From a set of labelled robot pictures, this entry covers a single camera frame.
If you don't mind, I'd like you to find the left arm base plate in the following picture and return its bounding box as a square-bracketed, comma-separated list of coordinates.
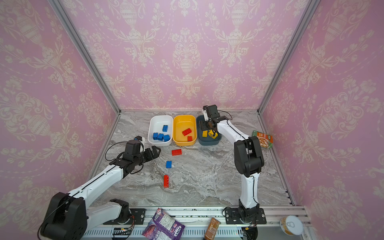
[117, 208, 146, 225]

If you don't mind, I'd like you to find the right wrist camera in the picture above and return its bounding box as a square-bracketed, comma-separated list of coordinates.
[203, 105, 220, 121]

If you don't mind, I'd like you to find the green food packet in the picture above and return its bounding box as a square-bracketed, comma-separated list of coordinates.
[252, 130, 274, 149]

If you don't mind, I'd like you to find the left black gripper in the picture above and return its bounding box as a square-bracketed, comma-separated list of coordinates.
[133, 145, 162, 167]

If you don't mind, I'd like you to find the white plastic container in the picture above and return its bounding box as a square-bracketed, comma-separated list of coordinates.
[148, 115, 174, 147]

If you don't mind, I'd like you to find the yellow long lego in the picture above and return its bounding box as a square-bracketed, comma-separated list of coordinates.
[208, 131, 219, 139]

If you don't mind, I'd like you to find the red long lego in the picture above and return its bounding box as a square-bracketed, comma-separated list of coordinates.
[182, 128, 192, 136]

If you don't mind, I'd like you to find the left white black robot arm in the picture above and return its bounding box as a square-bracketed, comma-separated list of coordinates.
[37, 141, 161, 240]

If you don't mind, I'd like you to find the purple snack box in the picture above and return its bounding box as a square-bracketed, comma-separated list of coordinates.
[142, 208, 185, 240]

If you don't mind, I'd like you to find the brown snack bar packet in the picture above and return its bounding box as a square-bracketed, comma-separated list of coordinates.
[204, 218, 221, 240]

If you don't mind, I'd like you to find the yellow plastic container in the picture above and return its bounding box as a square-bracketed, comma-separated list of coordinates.
[173, 115, 197, 147]

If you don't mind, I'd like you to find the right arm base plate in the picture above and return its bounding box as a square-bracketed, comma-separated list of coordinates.
[222, 207, 267, 225]

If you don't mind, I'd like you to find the dark teal plastic container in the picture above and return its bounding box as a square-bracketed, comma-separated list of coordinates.
[196, 115, 222, 146]

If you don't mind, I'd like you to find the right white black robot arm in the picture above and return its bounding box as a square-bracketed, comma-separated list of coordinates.
[197, 117, 267, 225]

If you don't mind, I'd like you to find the aluminium front rail frame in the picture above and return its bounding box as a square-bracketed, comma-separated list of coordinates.
[80, 206, 317, 240]

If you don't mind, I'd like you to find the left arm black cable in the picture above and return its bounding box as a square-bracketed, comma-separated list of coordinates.
[104, 141, 128, 163]

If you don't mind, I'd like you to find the white tin can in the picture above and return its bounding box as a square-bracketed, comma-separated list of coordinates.
[280, 215, 304, 236]

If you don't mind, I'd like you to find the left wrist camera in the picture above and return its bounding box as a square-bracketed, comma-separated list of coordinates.
[123, 136, 145, 162]

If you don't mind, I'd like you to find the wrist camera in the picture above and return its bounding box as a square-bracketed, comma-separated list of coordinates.
[203, 105, 220, 121]
[123, 136, 145, 162]

